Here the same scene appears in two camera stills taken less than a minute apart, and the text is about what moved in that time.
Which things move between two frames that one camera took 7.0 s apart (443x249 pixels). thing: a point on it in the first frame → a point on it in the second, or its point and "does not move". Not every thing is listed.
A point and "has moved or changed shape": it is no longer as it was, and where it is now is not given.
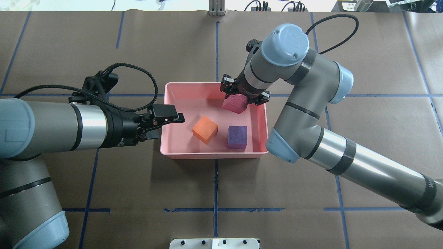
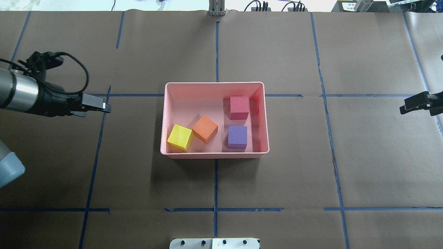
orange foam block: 205,129 does not move
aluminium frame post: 216,8 does not move
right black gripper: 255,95 → 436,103
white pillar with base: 214,243 does not move
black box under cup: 377,6 does not move
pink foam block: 237,103 has moved or changed shape
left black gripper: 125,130 → 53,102
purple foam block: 237,137 does not move
